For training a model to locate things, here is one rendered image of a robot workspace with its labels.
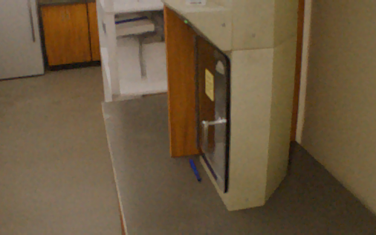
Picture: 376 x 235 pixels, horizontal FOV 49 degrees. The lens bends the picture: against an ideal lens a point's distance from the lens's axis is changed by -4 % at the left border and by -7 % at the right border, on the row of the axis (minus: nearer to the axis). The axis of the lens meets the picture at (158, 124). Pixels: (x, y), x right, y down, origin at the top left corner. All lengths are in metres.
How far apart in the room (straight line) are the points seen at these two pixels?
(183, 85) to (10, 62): 4.81
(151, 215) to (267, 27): 0.61
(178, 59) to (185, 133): 0.27
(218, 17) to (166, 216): 0.57
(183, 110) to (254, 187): 0.40
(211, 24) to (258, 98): 0.24
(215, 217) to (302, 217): 0.25
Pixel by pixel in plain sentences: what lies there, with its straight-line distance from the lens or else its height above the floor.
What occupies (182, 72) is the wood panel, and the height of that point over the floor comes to 1.25.
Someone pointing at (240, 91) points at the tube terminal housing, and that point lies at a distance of 1.11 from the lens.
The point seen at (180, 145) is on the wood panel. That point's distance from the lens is 1.54.
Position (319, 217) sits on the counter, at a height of 0.94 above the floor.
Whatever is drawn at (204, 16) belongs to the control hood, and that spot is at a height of 1.50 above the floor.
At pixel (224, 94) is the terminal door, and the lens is 1.11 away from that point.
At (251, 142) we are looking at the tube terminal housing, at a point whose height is 1.15.
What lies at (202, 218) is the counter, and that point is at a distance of 1.24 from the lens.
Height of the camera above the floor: 1.67
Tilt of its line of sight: 24 degrees down
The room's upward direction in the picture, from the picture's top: 3 degrees counter-clockwise
